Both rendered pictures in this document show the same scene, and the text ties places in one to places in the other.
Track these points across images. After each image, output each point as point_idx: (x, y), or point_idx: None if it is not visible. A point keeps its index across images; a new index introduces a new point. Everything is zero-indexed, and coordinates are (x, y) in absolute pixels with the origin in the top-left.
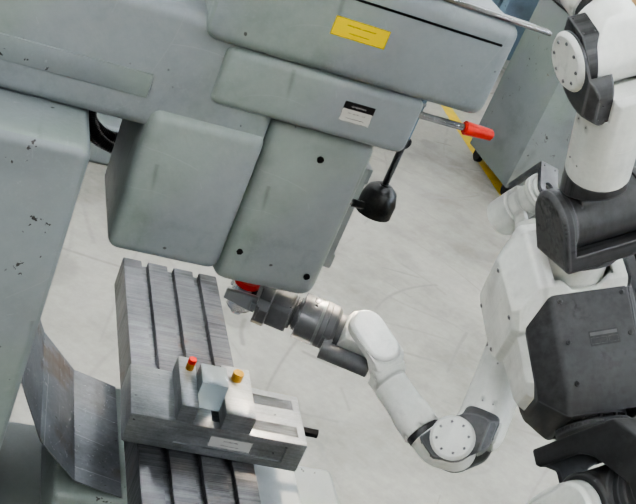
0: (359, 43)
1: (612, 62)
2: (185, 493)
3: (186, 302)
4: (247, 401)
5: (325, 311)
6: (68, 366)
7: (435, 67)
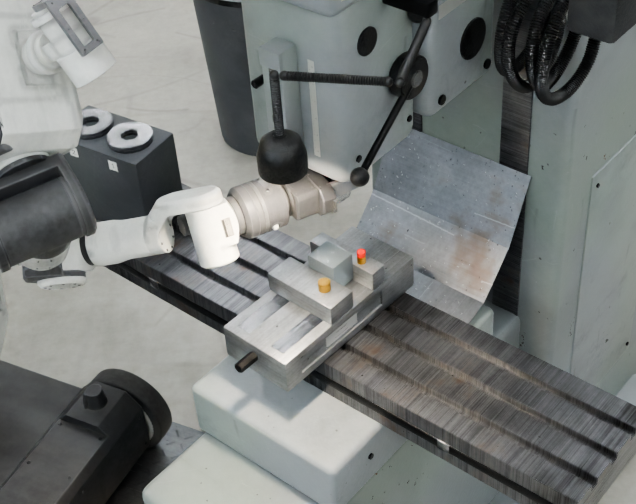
0: None
1: None
2: (270, 262)
3: (530, 426)
4: (292, 280)
5: (246, 182)
6: (482, 289)
7: None
